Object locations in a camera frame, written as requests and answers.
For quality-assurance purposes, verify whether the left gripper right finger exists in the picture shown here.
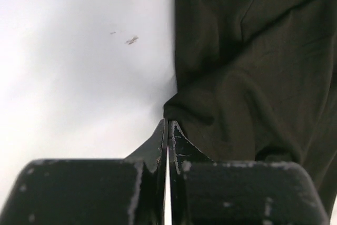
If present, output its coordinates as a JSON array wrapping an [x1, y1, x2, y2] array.
[[168, 121, 329, 224]]

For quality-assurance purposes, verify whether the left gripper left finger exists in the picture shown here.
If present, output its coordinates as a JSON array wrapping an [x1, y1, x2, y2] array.
[[5, 119, 168, 225]]

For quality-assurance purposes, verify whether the black printed t-shirt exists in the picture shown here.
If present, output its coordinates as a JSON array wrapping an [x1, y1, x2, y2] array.
[[164, 0, 336, 214]]

